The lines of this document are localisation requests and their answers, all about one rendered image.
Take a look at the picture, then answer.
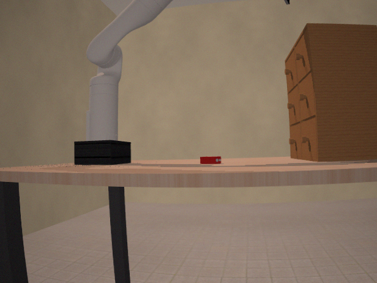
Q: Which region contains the red 9v battery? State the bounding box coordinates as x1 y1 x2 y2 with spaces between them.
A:
200 156 221 164

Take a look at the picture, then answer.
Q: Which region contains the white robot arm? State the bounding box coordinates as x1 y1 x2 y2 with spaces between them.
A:
86 0 172 141

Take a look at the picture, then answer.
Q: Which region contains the brown wooden chest of drawers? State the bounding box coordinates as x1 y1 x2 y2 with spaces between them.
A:
285 23 377 162

